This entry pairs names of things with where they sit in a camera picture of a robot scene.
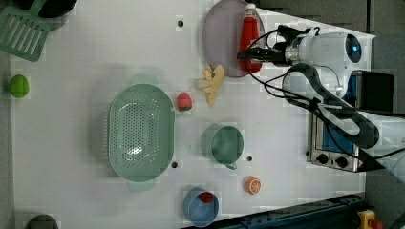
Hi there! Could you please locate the red felt ketchup bottle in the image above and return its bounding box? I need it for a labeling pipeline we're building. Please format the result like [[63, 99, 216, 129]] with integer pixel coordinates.
[[239, 3, 262, 73]]

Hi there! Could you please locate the yellow peeled banana toy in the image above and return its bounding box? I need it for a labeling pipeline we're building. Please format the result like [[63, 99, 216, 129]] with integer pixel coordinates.
[[196, 65, 224, 107]]

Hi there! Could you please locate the green slotted spatula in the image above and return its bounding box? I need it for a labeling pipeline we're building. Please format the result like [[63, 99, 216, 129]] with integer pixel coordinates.
[[0, 0, 51, 62]]

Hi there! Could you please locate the black pot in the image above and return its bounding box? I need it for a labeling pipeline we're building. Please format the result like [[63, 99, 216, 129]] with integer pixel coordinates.
[[12, 0, 77, 31]]

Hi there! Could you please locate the red strawberry toy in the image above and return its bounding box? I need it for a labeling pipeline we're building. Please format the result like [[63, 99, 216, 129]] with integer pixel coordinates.
[[177, 93, 192, 112]]

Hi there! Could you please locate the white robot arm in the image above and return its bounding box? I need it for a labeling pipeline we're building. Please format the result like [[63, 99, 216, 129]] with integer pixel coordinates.
[[237, 25, 405, 180]]

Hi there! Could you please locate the yellow red emergency button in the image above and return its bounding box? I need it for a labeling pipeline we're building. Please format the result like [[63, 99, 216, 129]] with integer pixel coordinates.
[[357, 210, 385, 229]]

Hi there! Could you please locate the orange slice toy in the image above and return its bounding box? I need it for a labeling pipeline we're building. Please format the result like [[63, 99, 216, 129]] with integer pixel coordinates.
[[245, 177, 262, 195]]

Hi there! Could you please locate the silver toaster oven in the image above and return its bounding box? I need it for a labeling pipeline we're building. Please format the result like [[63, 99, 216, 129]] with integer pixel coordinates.
[[306, 70, 395, 174]]

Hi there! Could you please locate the green apple toy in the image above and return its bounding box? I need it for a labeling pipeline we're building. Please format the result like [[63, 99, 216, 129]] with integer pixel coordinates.
[[9, 74, 30, 98]]

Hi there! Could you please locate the black round object lower left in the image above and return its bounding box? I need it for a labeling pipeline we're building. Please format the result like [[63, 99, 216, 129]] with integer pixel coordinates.
[[26, 215, 59, 229]]

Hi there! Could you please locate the green mug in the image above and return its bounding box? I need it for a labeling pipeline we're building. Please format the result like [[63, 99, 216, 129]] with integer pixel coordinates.
[[201, 123, 245, 170]]

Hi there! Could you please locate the green perforated colander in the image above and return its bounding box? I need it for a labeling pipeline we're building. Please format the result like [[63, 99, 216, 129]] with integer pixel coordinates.
[[108, 74, 176, 193]]

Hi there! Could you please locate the small red toy in cup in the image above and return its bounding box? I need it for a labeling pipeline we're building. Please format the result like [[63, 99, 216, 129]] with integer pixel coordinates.
[[199, 192, 213, 203]]

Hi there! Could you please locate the blue cup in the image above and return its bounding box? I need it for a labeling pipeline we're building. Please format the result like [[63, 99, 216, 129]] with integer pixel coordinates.
[[182, 187, 220, 228]]

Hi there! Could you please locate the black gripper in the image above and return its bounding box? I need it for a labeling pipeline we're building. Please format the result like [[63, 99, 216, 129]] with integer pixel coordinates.
[[237, 25, 300, 67]]

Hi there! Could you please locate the lavender round plate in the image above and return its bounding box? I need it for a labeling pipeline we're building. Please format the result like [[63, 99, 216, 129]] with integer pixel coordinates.
[[202, 0, 265, 77]]

